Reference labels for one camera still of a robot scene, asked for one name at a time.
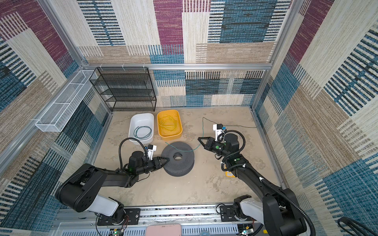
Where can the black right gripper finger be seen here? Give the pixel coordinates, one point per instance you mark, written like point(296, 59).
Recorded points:
point(205, 144)
point(205, 138)

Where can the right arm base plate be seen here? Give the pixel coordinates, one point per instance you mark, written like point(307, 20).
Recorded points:
point(229, 213)

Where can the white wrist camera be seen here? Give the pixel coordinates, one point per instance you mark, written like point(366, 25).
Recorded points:
point(150, 151)
point(219, 130)

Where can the yellow calculator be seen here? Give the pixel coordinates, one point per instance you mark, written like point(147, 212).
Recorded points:
point(229, 174)

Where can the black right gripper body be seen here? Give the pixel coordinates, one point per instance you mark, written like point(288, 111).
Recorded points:
point(217, 147)

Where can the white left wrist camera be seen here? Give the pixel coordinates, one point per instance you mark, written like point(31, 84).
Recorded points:
point(150, 151)

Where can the white plastic bin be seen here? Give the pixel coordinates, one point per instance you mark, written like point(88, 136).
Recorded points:
point(142, 128)

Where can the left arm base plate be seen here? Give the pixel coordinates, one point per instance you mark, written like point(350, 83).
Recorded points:
point(130, 216)

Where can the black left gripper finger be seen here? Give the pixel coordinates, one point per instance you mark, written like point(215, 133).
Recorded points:
point(162, 164)
point(163, 159)

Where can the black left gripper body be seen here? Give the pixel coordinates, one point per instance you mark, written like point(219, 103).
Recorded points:
point(151, 165)

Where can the white wire mesh basket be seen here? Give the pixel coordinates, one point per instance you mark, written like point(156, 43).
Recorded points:
point(55, 118)

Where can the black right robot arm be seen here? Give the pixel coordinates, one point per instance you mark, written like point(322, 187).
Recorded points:
point(279, 212)

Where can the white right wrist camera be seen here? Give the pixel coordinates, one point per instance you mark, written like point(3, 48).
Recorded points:
point(219, 130)

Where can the black wire shelf rack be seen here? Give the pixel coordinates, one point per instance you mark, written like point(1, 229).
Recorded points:
point(125, 88)

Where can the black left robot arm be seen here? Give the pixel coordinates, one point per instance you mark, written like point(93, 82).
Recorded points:
point(80, 191)

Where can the grey perforated cable spool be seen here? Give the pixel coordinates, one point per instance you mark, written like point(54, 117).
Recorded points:
point(181, 159)

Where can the yellow plastic bin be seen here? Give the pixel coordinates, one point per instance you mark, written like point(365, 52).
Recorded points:
point(169, 125)

